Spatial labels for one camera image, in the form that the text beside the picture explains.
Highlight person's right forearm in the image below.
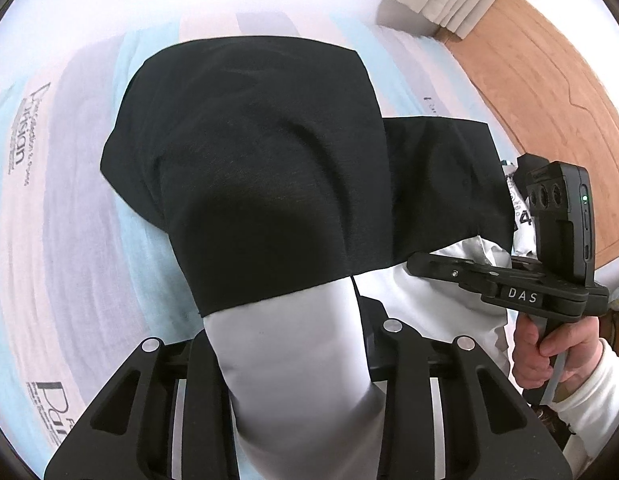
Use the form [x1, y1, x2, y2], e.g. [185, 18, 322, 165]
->
[552, 337, 619, 480]

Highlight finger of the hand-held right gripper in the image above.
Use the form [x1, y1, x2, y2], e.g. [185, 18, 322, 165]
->
[407, 252, 495, 295]

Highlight white and black jacket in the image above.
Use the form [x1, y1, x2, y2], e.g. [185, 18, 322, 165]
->
[100, 35, 515, 480]

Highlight folded white printed clothes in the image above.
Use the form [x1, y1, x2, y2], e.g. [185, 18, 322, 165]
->
[507, 160, 537, 258]

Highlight wooden headboard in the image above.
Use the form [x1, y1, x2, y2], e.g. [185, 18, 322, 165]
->
[434, 0, 619, 273]

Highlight person's right hand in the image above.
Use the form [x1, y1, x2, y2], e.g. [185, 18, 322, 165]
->
[512, 312, 603, 396]

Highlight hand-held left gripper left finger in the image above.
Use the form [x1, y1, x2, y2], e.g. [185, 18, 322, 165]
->
[44, 332, 240, 480]

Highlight bed with striped sheet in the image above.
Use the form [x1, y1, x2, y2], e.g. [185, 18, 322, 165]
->
[0, 10, 520, 480]

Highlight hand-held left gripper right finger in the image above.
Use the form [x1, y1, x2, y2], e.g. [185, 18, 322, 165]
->
[359, 295, 573, 480]

